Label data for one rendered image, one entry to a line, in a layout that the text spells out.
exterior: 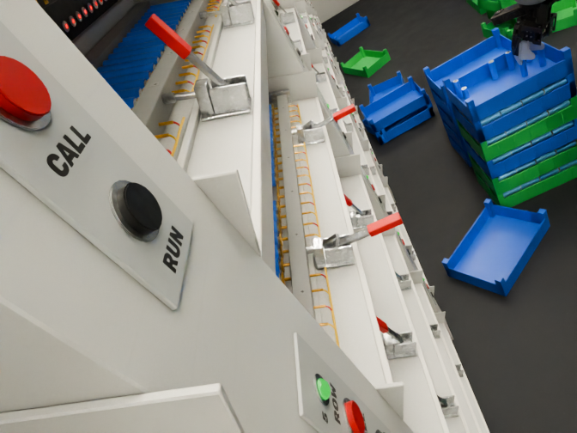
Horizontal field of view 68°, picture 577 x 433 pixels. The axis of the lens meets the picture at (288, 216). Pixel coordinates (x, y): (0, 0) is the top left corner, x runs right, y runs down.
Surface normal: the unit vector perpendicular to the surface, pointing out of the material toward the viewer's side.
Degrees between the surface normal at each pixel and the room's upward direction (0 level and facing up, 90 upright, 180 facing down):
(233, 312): 90
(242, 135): 21
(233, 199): 90
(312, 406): 90
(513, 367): 0
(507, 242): 0
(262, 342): 90
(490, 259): 0
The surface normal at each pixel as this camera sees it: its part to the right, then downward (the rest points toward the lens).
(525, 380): -0.50, -0.66
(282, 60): 0.05, 0.62
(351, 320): -0.16, -0.76
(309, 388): 0.87, -0.42
